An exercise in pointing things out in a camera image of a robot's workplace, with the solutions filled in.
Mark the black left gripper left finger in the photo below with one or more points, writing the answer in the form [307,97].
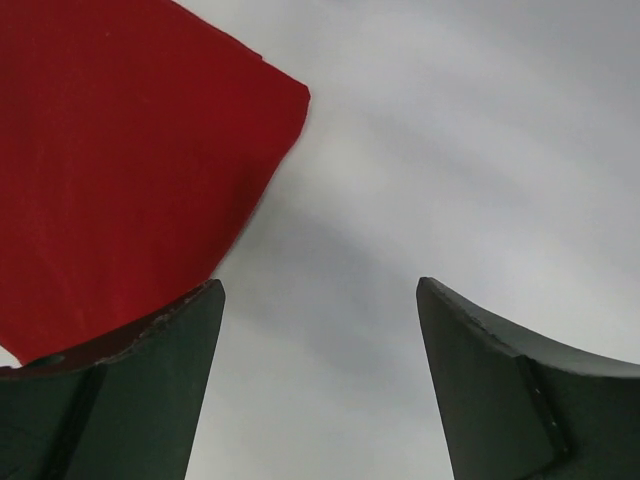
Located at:
[124,405]

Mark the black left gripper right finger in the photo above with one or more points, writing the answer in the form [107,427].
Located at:
[515,404]

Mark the dark red t shirt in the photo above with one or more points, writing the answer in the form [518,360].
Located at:
[136,141]

